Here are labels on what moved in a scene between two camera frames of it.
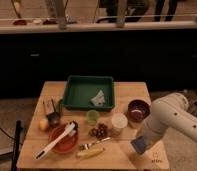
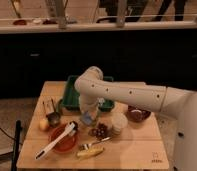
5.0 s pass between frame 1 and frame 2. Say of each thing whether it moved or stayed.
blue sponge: moved
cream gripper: moved
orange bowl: stayed
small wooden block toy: stayed
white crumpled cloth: stayed
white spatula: stayed
